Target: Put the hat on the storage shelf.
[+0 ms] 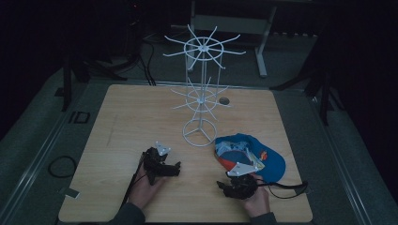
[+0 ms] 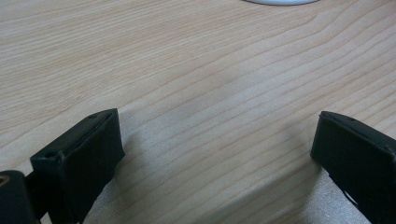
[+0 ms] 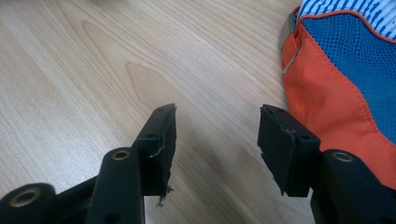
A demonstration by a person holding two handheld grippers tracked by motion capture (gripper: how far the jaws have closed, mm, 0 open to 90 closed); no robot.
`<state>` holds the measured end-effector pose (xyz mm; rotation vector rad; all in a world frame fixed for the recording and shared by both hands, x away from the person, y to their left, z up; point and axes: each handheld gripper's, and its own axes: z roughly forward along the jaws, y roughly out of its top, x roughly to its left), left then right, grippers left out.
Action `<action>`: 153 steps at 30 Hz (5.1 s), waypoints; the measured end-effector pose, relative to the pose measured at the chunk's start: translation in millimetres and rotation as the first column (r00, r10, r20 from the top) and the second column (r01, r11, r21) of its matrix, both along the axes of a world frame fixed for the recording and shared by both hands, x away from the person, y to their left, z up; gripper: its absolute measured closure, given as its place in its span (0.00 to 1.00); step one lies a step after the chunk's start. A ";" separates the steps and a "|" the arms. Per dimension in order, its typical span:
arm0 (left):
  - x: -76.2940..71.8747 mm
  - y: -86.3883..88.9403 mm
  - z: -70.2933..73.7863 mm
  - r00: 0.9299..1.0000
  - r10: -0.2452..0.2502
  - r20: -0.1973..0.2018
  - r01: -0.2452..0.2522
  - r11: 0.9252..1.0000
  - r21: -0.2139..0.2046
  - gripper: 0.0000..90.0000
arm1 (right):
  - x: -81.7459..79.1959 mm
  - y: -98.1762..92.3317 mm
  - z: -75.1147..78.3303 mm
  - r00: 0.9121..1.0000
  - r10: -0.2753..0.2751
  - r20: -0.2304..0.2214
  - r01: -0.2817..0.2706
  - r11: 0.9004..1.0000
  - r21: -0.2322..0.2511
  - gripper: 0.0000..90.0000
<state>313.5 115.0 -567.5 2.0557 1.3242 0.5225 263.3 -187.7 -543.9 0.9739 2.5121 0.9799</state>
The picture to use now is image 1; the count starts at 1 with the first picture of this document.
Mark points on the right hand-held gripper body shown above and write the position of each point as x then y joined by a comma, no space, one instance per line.
244,187

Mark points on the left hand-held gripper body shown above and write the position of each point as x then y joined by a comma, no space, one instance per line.
154,164

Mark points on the blue baseball cap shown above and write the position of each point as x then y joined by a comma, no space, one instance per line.
272,162

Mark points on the person's right hand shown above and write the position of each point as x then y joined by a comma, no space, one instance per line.
259,201

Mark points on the person's left hand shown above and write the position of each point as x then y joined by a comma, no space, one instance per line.
142,190

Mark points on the small dark round disc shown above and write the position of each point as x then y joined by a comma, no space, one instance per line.
224,100

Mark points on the black tripod stand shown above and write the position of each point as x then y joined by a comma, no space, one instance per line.
325,93
66,84

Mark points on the black rectangular floor frame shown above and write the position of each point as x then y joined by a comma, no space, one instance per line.
82,112

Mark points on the white metal desk frame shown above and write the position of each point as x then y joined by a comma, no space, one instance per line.
261,56

